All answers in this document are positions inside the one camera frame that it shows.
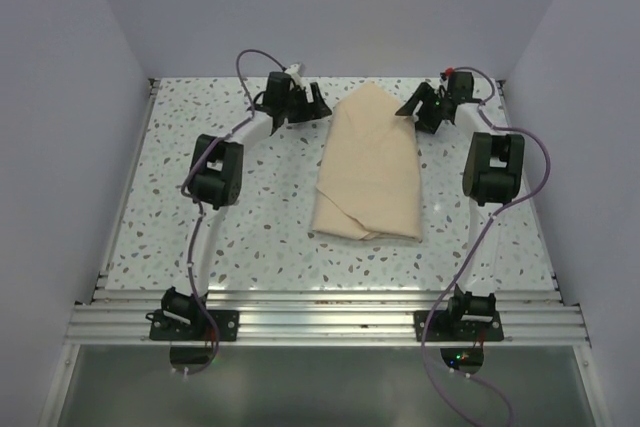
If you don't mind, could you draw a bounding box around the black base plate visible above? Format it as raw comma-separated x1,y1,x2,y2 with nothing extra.
145,309,240,342
413,310,505,342

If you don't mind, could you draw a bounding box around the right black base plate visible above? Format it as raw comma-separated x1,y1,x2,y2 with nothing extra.
413,310,505,342

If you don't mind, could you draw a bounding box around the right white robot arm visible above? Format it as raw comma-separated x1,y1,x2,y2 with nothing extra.
396,67,525,340

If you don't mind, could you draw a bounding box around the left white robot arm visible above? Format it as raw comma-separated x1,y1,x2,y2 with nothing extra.
161,66,332,340

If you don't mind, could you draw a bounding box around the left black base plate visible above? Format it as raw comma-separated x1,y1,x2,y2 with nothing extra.
145,309,240,342

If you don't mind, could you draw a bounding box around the aluminium mounting rail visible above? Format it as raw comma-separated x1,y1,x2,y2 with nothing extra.
64,290,590,347

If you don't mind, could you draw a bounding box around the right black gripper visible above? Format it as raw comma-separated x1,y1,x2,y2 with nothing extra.
396,83,447,135

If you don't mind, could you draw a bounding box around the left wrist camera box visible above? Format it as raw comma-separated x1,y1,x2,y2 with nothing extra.
284,62,305,89

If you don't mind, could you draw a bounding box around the beige surgical cloth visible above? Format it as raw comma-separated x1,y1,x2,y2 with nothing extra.
312,82,422,241

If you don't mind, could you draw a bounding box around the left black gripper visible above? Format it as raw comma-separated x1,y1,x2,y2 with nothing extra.
282,83,331,124

